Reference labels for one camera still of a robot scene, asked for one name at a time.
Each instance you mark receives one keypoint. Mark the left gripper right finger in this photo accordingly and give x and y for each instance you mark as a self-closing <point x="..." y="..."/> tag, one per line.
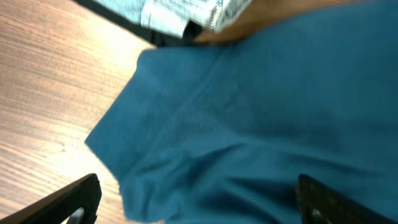
<point x="319" y="204"/>

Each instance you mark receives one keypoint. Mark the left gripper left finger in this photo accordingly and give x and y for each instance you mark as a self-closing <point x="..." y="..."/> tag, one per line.
<point x="77" y="203"/>

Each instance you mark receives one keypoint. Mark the dark blue t-shirt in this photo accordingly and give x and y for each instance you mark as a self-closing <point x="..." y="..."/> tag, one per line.
<point x="220" y="134"/>

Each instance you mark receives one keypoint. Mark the folded light blue jeans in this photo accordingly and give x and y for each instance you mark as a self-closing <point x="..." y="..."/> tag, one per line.
<point x="172" y="16"/>

